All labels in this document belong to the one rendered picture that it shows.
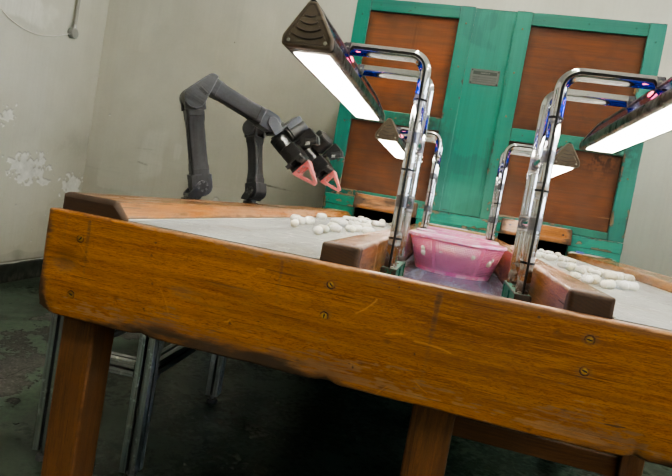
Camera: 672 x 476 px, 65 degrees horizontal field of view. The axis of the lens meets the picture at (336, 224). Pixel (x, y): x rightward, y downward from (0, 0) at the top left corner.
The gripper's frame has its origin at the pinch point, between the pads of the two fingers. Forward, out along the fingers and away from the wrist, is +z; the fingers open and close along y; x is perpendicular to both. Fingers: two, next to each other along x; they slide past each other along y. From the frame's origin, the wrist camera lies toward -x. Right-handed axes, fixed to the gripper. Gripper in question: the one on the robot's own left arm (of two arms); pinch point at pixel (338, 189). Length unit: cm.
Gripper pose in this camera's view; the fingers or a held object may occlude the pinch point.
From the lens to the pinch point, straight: 206.2
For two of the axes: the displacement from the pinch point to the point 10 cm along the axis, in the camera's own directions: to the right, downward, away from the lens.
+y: 2.2, -0.2, 9.8
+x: -7.5, 6.4, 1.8
